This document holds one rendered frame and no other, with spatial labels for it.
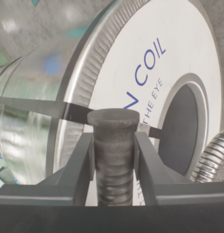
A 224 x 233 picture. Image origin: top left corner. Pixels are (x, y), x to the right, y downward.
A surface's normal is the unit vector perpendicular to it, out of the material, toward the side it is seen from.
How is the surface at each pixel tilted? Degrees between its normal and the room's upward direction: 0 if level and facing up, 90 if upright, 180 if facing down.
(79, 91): 89
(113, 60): 90
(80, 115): 89
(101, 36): 89
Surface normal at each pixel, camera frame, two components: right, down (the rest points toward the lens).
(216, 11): -0.63, 0.59
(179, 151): -0.61, -0.47
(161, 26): 0.69, 0.11
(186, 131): -0.73, 0.05
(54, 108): -0.69, -0.20
